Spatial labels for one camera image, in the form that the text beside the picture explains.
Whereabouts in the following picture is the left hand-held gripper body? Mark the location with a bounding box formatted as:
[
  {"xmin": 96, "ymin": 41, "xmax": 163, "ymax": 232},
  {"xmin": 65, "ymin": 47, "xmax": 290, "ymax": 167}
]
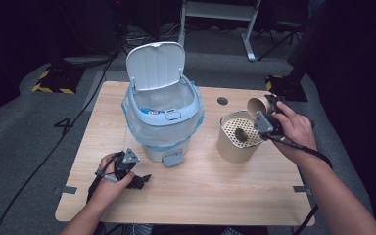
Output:
[{"xmin": 114, "ymin": 147, "xmax": 141, "ymax": 180}]

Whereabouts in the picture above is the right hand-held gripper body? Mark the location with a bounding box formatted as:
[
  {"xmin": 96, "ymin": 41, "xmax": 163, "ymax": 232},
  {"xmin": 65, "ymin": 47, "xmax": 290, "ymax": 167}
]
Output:
[{"xmin": 253, "ymin": 111, "xmax": 283, "ymax": 141}]

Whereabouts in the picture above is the brown paper cup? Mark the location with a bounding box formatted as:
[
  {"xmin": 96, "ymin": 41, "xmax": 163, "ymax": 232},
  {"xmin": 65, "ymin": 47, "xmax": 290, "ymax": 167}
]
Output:
[{"xmin": 246, "ymin": 96, "xmax": 275, "ymax": 119}]

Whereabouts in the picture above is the beige canister with perforated strainer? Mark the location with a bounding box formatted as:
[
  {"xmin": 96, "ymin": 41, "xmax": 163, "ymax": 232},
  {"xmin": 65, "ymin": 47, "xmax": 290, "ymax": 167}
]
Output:
[{"xmin": 216, "ymin": 109, "xmax": 269, "ymax": 164}]

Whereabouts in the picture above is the white and blue pedal bin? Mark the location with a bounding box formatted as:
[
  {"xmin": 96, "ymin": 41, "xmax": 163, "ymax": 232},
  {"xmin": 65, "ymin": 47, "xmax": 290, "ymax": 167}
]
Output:
[{"xmin": 120, "ymin": 41, "xmax": 206, "ymax": 168}]

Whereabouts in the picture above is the person's right hand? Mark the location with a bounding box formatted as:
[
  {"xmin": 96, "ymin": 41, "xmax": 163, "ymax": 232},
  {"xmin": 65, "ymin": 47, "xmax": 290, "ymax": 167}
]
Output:
[{"xmin": 273, "ymin": 101, "xmax": 318, "ymax": 165}]

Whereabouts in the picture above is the person's left hand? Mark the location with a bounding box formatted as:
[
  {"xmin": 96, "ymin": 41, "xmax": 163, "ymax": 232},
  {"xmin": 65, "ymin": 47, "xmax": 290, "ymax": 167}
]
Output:
[{"xmin": 91, "ymin": 152, "xmax": 135, "ymax": 205}]

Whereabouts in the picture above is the black stand with striped base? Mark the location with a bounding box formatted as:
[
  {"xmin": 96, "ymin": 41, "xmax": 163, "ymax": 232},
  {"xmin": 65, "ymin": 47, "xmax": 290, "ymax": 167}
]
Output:
[
  {"xmin": 31, "ymin": 63, "xmax": 86, "ymax": 95},
  {"xmin": 265, "ymin": 73, "xmax": 309, "ymax": 103}
]

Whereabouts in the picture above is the person's patterned clothing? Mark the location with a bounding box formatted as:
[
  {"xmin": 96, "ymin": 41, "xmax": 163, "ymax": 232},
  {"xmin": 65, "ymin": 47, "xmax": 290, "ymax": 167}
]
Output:
[{"xmin": 123, "ymin": 223, "xmax": 243, "ymax": 235}]

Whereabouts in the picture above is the blue plastic bin liner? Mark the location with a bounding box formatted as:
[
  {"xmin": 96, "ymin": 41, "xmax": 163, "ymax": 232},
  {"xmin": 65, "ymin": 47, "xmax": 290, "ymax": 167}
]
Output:
[{"xmin": 120, "ymin": 81, "xmax": 206, "ymax": 152}]

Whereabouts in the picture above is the black tripod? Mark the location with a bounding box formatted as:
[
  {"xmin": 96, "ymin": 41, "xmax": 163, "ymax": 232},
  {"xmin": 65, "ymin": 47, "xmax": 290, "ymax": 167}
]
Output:
[{"xmin": 254, "ymin": 19, "xmax": 307, "ymax": 63}]

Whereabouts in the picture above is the grey tape strip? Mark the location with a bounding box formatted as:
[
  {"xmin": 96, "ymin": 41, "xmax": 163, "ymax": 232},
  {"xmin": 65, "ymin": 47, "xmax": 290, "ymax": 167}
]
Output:
[{"xmin": 293, "ymin": 185, "xmax": 312, "ymax": 196}]

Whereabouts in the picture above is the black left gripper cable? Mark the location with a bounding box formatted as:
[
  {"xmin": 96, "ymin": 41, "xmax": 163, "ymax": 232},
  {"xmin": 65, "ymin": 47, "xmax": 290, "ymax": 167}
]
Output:
[{"xmin": 86, "ymin": 150, "xmax": 125, "ymax": 204}]

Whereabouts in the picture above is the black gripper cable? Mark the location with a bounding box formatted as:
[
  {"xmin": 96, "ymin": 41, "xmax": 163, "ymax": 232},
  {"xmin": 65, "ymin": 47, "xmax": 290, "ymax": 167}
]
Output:
[
  {"xmin": 264, "ymin": 132, "xmax": 335, "ymax": 235},
  {"xmin": 86, "ymin": 150, "xmax": 125, "ymax": 204}
]

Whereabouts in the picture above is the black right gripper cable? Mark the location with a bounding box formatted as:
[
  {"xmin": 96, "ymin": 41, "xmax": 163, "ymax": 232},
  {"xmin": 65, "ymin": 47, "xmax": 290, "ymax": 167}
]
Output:
[{"xmin": 264, "ymin": 132, "xmax": 335, "ymax": 235}]

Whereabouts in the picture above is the long black floor cable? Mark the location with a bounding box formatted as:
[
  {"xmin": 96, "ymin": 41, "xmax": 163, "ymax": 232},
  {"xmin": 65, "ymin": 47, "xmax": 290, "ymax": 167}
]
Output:
[{"xmin": 0, "ymin": 42, "xmax": 126, "ymax": 235}]

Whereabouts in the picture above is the white metal stand frame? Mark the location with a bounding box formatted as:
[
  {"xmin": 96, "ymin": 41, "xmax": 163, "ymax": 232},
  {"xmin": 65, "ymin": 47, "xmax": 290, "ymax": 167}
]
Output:
[{"xmin": 175, "ymin": 0, "xmax": 262, "ymax": 63}]

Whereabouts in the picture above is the grey floor cable cover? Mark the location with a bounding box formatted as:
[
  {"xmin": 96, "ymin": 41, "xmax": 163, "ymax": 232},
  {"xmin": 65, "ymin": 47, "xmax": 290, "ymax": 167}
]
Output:
[{"xmin": 63, "ymin": 55, "xmax": 118, "ymax": 69}]

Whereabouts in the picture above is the bundle of floor cables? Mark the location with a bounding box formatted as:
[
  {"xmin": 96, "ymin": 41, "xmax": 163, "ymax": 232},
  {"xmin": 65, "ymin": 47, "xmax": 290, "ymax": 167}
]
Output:
[{"xmin": 123, "ymin": 24, "xmax": 184, "ymax": 50}]

